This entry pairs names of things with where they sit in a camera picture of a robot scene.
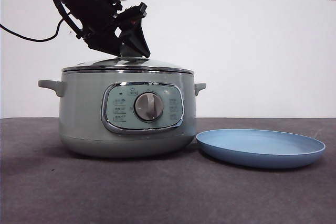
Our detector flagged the glass lid with green knob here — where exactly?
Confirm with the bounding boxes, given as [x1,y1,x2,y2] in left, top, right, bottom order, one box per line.
[61,45,194,74]

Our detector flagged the pale green electric steamer pot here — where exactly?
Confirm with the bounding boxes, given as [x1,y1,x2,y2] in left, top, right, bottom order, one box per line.
[37,71,207,159]

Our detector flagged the blue round plate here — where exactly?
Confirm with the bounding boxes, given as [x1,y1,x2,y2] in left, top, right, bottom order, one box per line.
[196,129,327,169]

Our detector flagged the black cable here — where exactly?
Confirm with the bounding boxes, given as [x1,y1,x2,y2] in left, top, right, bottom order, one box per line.
[0,16,79,43]

